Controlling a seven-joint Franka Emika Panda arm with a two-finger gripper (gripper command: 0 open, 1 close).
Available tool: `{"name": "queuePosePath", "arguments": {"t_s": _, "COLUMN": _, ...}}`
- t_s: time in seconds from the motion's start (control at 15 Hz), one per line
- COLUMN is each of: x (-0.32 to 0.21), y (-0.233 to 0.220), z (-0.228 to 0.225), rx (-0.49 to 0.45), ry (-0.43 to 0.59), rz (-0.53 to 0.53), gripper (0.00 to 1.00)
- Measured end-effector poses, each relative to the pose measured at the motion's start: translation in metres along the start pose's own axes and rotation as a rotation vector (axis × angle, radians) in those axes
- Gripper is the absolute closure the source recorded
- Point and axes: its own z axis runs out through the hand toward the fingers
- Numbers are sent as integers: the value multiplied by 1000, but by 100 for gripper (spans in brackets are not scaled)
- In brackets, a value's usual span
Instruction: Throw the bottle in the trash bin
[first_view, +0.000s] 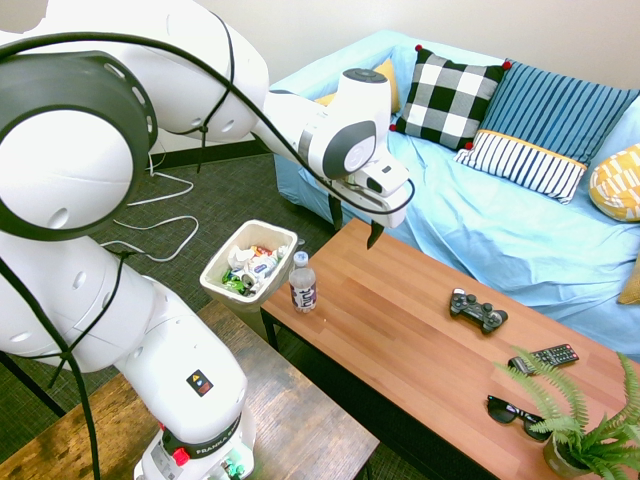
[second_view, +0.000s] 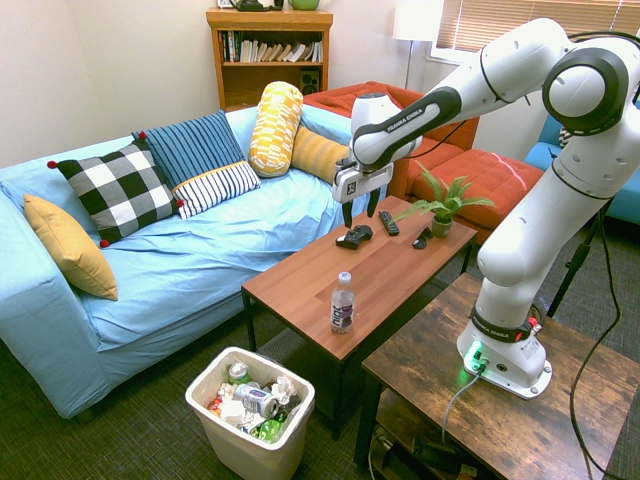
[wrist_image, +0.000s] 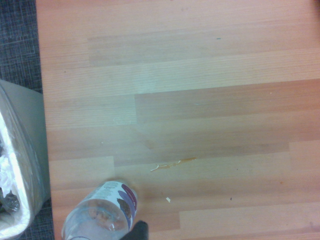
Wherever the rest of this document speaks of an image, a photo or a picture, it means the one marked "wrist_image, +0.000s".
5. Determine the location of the clear plastic water bottle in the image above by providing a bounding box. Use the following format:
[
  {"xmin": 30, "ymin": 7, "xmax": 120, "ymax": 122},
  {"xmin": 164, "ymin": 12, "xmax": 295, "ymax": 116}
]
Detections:
[{"xmin": 61, "ymin": 180, "xmax": 140, "ymax": 240}]

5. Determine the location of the white plastic trash bin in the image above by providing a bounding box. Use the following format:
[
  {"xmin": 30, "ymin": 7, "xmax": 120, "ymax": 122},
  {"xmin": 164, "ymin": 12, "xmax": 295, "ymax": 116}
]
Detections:
[{"xmin": 0, "ymin": 79, "xmax": 52, "ymax": 240}]

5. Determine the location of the clear plastic bin liner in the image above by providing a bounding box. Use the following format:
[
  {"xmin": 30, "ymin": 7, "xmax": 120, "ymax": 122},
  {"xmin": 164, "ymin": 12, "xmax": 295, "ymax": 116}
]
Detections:
[{"xmin": 0, "ymin": 80, "xmax": 48, "ymax": 237}]

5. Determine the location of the crumpled white paper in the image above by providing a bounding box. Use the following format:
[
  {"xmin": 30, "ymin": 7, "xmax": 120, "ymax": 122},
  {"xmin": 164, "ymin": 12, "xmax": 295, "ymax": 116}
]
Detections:
[{"xmin": 0, "ymin": 139, "xmax": 21, "ymax": 199}]

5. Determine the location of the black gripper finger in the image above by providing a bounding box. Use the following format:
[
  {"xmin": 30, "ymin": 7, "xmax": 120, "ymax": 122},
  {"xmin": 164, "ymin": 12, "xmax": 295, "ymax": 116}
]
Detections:
[{"xmin": 124, "ymin": 219, "xmax": 150, "ymax": 240}]

